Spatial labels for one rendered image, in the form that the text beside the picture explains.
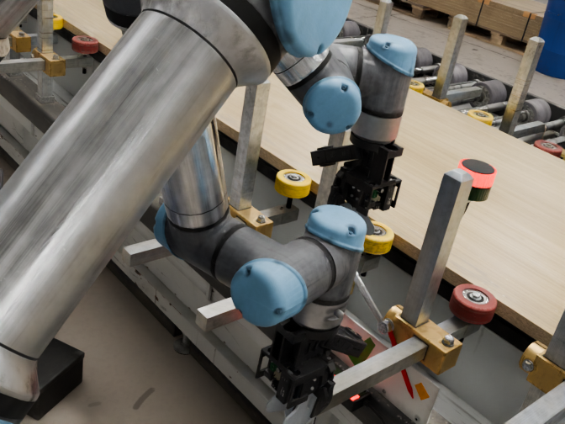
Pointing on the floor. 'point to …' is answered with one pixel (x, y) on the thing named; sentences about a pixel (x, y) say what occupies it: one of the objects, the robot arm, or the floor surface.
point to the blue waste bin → (553, 40)
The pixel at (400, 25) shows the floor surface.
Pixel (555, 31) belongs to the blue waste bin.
